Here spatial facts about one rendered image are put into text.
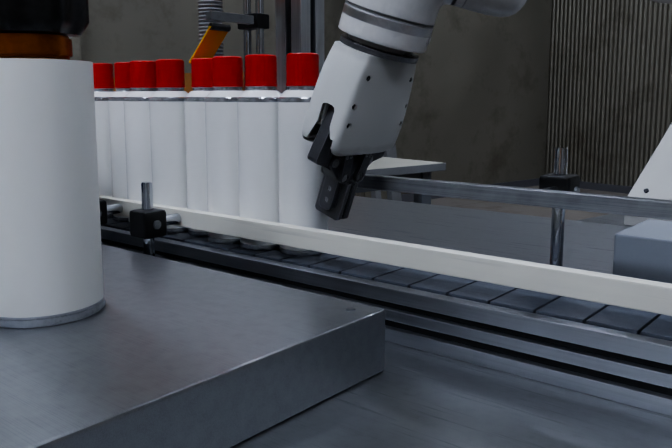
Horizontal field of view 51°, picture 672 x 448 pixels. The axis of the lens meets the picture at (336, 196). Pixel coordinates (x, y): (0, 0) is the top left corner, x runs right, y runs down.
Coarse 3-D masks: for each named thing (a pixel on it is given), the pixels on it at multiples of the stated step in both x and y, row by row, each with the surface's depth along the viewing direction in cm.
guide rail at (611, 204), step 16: (368, 176) 72; (384, 176) 71; (416, 192) 69; (432, 192) 68; (448, 192) 67; (464, 192) 66; (480, 192) 64; (496, 192) 63; (512, 192) 62; (528, 192) 62; (544, 192) 61; (560, 192) 60; (576, 192) 60; (560, 208) 60; (576, 208) 59; (592, 208) 58; (608, 208) 57; (624, 208) 57; (640, 208) 56; (656, 208) 55
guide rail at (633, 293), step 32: (192, 224) 79; (224, 224) 76; (256, 224) 73; (288, 224) 71; (352, 256) 65; (384, 256) 63; (416, 256) 60; (448, 256) 58; (480, 256) 57; (544, 288) 53; (576, 288) 52; (608, 288) 50; (640, 288) 49
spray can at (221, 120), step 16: (224, 64) 77; (240, 64) 78; (224, 80) 77; (240, 80) 78; (208, 96) 77; (224, 96) 76; (208, 112) 77; (224, 112) 76; (208, 128) 78; (224, 128) 77; (208, 144) 78; (224, 144) 77; (208, 160) 78; (224, 160) 77; (208, 176) 79; (224, 176) 77; (208, 192) 79; (224, 192) 78; (208, 208) 79; (224, 208) 78; (224, 240) 78
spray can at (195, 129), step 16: (192, 64) 81; (208, 64) 81; (192, 80) 82; (208, 80) 81; (192, 96) 81; (192, 112) 81; (192, 128) 81; (192, 144) 82; (192, 160) 82; (192, 176) 82; (192, 192) 82; (192, 208) 83
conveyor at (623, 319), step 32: (128, 224) 91; (256, 256) 73; (288, 256) 73; (320, 256) 73; (416, 288) 61; (448, 288) 60; (480, 288) 60; (512, 288) 60; (576, 320) 52; (608, 320) 52; (640, 320) 52
